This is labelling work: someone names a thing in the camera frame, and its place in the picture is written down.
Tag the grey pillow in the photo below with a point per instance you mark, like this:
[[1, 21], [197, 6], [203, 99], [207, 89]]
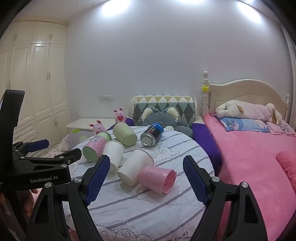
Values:
[[74, 140]]

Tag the person's left hand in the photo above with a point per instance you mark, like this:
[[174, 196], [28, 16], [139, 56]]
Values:
[[31, 201]]

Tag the cream wardrobe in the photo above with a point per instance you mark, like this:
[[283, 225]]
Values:
[[41, 81]]

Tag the pale green cup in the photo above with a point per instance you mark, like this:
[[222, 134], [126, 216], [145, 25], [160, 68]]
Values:
[[124, 134]]

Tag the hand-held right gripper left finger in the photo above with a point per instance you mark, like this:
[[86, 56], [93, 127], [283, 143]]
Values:
[[98, 178]]

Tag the cream wooden bed headboard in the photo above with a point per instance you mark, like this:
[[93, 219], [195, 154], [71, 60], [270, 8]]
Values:
[[242, 92]]

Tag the grey plush cat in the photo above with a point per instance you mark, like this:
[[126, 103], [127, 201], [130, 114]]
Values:
[[161, 117]]

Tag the large white cup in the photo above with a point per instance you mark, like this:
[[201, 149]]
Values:
[[136, 166]]

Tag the pink fleece blanket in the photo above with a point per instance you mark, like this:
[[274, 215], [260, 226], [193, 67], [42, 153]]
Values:
[[249, 162]]

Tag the white nightstand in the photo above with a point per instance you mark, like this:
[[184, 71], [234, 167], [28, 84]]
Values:
[[81, 124]]

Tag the pink label cup green base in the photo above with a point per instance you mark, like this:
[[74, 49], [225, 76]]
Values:
[[96, 144]]

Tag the pink fleece pillow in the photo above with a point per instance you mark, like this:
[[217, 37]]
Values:
[[288, 165]]

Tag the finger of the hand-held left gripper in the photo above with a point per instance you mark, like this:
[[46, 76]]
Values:
[[62, 158], [38, 145]]

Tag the pink bunny toy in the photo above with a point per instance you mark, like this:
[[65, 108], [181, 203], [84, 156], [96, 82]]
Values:
[[119, 115], [98, 127]]

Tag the small white cup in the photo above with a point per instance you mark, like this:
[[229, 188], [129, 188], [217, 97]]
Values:
[[114, 153]]

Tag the white and pink plush dog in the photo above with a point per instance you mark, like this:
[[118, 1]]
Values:
[[249, 110]]

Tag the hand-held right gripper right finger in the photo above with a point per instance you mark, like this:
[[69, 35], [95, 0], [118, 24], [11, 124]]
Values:
[[195, 178]]

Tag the pink printed pillow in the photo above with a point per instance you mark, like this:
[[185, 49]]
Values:
[[282, 129]]

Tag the dark blue drink can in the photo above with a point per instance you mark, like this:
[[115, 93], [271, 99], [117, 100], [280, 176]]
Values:
[[151, 134]]

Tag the blue cartoon pillow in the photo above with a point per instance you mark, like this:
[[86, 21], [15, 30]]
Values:
[[242, 124]]

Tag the pale curtain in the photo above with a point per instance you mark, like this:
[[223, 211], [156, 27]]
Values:
[[290, 51]]

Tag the triangle pattern quilted cover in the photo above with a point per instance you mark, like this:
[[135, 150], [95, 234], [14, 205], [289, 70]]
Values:
[[161, 100]]

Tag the white wall socket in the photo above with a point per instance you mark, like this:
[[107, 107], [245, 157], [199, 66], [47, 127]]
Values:
[[106, 98]]

